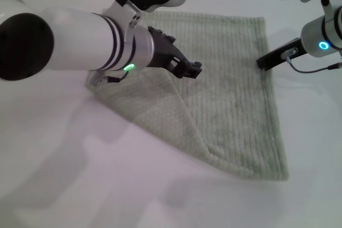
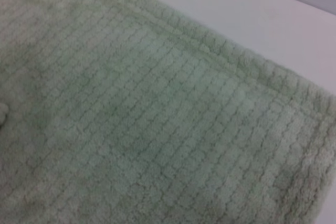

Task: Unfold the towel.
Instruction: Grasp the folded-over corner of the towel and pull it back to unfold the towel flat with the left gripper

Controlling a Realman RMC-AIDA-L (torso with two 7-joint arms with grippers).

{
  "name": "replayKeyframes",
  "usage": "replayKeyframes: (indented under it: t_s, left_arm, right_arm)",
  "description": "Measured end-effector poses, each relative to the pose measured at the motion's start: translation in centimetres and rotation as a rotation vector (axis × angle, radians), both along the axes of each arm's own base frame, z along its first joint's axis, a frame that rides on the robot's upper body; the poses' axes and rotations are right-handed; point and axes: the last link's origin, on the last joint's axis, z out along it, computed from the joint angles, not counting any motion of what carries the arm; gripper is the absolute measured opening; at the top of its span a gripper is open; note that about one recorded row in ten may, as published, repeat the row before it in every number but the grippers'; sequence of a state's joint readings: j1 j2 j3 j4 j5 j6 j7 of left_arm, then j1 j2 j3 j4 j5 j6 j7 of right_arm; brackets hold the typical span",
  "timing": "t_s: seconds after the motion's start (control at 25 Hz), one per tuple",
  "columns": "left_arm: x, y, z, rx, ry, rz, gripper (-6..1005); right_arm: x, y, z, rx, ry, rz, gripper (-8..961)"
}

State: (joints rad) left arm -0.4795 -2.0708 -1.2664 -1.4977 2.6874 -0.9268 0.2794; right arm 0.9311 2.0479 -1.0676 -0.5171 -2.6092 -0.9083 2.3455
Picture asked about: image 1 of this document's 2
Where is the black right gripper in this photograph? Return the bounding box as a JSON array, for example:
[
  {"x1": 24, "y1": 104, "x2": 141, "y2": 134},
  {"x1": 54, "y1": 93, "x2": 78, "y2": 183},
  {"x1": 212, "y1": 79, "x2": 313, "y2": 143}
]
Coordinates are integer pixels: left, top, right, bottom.
[{"x1": 256, "y1": 36, "x2": 305, "y2": 72}]

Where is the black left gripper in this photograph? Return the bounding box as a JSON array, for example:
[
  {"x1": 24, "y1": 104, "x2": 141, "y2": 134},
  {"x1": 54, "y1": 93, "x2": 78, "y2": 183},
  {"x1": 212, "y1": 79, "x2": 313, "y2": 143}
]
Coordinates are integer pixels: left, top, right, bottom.
[{"x1": 147, "y1": 26, "x2": 203, "y2": 80}]

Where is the pale green ribbed towel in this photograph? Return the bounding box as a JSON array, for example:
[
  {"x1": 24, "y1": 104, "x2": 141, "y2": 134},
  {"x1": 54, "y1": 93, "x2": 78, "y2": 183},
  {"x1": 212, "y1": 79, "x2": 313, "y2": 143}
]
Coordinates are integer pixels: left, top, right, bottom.
[{"x1": 85, "y1": 10, "x2": 291, "y2": 182}]

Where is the grey right wrist cable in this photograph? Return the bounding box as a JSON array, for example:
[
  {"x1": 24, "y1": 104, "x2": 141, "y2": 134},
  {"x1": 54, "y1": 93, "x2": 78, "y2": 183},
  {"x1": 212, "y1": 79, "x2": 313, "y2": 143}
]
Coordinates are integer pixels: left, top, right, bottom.
[{"x1": 280, "y1": 47, "x2": 342, "y2": 74}]

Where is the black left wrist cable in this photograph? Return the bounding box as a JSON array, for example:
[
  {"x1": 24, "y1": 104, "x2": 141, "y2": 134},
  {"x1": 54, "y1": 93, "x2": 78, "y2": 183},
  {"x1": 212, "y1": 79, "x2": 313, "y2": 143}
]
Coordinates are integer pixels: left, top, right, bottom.
[{"x1": 88, "y1": 70, "x2": 132, "y2": 87}]

